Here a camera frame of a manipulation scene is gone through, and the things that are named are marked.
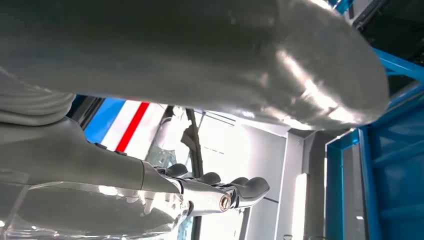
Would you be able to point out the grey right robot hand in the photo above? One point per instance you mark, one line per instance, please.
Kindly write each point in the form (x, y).
(165, 49)

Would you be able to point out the white car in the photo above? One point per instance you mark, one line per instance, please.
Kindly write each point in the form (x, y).
(258, 155)

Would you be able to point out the blue metal shelf rack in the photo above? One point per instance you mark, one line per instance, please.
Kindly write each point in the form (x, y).
(397, 149)

